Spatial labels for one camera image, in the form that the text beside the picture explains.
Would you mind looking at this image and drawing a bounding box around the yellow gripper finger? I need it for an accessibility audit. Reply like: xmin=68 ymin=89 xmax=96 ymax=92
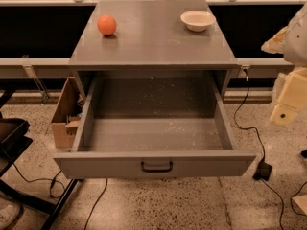
xmin=269 ymin=68 xmax=307 ymax=127

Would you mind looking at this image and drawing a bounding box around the brown cardboard box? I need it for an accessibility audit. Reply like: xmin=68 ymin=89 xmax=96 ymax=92
xmin=51 ymin=77 xmax=83 ymax=149

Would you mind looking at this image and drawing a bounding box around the black metal cart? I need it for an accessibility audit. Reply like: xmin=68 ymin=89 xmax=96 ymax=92
xmin=1 ymin=92 xmax=83 ymax=230

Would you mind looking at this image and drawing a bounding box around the black power adapter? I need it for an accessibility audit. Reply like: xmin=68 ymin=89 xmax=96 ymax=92
xmin=253 ymin=160 xmax=272 ymax=181

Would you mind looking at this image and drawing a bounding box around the orange fruit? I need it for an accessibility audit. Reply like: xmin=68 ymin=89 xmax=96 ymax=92
xmin=97 ymin=15 xmax=117 ymax=36

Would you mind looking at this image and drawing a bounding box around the grey open top drawer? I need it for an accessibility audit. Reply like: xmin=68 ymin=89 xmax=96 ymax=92
xmin=55 ymin=76 xmax=255 ymax=179

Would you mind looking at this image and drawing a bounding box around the black power cable right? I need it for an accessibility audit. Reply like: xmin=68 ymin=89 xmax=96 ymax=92
xmin=232 ymin=68 xmax=286 ymax=230

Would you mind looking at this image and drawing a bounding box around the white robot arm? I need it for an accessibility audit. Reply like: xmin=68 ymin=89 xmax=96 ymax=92
xmin=261 ymin=4 xmax=307 ymax=127

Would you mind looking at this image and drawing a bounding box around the white ceramic bowl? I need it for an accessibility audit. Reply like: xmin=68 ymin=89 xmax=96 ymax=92
xmin=180 ymin=11 xmax=216 ymax=33

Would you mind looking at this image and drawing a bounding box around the black cable left floor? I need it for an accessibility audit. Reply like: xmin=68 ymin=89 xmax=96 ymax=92
xmin=12 ymin=162 xmax=67 ymax=199

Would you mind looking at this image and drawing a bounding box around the grey metal cabinet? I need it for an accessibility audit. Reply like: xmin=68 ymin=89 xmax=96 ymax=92
xmin=69 ymin=0 xmax=238 ymax=96

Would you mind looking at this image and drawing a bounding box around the black drawer handle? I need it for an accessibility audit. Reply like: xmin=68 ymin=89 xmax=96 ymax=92
xmin=141 ymin=161 xmax=173 ymax=173

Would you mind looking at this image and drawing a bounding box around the black cable under drawer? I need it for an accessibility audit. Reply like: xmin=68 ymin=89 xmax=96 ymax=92
xmin=83 ymin=177 xmax=109 ymax=230

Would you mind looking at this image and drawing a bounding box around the white shoe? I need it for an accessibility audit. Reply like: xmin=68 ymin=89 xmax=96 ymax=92
xmin=0 ymin=204 xmax=20 ymax=230

